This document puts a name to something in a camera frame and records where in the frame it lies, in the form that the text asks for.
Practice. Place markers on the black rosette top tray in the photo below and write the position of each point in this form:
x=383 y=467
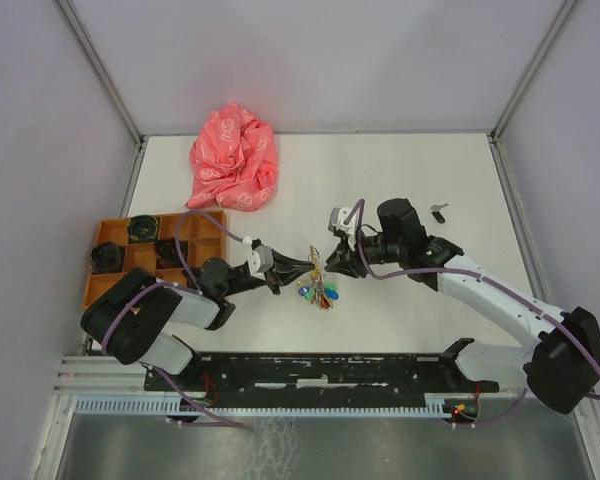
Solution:
x=142 y=229

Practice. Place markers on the key with black fob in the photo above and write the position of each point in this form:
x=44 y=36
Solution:
x=436 y=212

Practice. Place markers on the keyring bunch with colourful tags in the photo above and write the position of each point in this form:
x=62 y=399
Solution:
x=314 y=289

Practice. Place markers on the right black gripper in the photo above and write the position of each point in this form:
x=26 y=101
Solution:
x=347 y=260

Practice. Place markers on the crumpled pink cloth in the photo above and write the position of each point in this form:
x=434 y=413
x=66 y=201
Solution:
x=234 y=161

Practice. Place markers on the aluminium frame post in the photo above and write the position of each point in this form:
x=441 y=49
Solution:
x=549 y=41
x=77 y=29

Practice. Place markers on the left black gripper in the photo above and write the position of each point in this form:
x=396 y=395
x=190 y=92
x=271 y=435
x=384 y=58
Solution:
x=285 y=269

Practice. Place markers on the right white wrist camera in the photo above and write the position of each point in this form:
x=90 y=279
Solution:
x=342 y=224

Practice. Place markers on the left aluminium frame post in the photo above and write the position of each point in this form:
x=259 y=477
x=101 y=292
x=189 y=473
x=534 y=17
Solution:
x=77 y=29

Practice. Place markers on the black rosette left tray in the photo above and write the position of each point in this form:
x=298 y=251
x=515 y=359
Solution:
x=106 y=258

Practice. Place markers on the black rosette tray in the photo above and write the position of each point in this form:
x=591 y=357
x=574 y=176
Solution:
x=170 y=254
x=106 y=258
x=142 y=229

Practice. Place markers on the wooden compartment tray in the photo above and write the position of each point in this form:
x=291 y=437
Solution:
x=202 y=234

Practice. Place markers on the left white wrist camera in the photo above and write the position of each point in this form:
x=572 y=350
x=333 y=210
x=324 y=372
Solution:
x=260 y=257

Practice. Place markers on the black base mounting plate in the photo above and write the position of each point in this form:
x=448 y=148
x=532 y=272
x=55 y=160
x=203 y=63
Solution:
x=303 y=381

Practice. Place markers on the black rosette middle tray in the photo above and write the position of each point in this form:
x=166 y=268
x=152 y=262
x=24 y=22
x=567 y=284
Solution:
x=170 y=254

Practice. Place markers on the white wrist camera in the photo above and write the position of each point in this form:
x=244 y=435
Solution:
x=260 y=257
x=342 y=224

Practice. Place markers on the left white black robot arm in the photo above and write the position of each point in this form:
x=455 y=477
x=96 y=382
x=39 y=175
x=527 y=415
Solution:
x=128 y=321

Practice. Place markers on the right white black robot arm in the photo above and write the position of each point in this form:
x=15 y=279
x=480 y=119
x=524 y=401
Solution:
x=557 y=355

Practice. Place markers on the right aluminium frame post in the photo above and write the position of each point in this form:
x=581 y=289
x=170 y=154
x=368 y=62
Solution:
x=549 y=41

